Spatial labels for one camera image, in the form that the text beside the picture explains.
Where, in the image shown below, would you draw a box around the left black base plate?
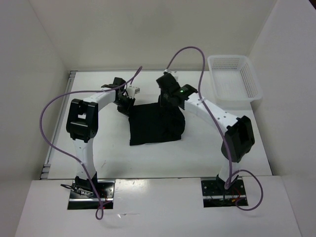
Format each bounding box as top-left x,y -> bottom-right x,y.
64,180 -> 115,210

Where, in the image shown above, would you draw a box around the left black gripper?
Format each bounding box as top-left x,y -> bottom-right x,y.
114,95 -> 135,118

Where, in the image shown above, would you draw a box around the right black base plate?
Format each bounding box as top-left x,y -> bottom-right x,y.
201,177 -> 248,208

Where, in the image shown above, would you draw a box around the white perforated plastic basket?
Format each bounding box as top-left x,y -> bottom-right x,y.
207,55 -> 263,103

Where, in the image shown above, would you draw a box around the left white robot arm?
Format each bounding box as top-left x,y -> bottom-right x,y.
66,77 -> 140,198

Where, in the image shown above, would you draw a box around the black shorts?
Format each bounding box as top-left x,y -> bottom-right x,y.
128,103 -> 186,146

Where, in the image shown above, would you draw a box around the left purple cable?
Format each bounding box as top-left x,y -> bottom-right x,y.
39,66 -> 143,220

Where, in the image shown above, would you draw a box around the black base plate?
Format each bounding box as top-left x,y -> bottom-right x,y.
201,177 -> 248,208
64,180 -> 115,210

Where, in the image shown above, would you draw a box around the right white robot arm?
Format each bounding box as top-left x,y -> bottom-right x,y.
156,72 -> 255,194

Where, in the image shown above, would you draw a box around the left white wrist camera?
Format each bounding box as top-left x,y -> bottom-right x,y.
126,86 -> 140,99

